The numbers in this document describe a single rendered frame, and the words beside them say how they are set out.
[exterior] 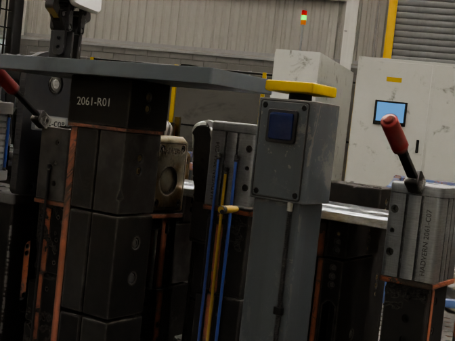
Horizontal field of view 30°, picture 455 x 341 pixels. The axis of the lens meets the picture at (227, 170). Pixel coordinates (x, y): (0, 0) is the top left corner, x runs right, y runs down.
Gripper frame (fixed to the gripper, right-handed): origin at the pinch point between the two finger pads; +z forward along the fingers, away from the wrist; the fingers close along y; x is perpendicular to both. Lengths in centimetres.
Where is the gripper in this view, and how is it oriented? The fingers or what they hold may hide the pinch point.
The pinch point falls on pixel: (65, 47)
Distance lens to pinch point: 119.1
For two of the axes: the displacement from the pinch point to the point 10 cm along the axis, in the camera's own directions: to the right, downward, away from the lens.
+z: -1.1, 9.9, 0.5
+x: -9.6, -1.2, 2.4
